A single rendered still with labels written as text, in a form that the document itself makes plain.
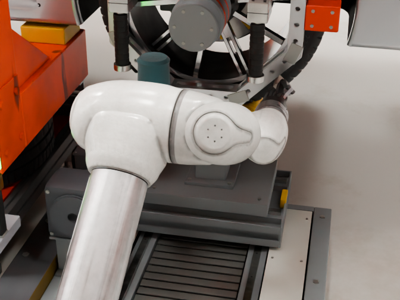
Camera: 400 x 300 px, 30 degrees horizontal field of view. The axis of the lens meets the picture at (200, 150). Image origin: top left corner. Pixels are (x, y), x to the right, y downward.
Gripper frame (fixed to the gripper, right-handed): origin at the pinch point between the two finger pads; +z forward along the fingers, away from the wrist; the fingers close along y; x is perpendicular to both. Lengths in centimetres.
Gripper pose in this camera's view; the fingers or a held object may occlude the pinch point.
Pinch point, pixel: (279, 83)
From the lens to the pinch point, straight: 213.2
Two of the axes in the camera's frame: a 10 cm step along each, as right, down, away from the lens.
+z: 1.9, -4.6, 8.6
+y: 7.0, -5.5, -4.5
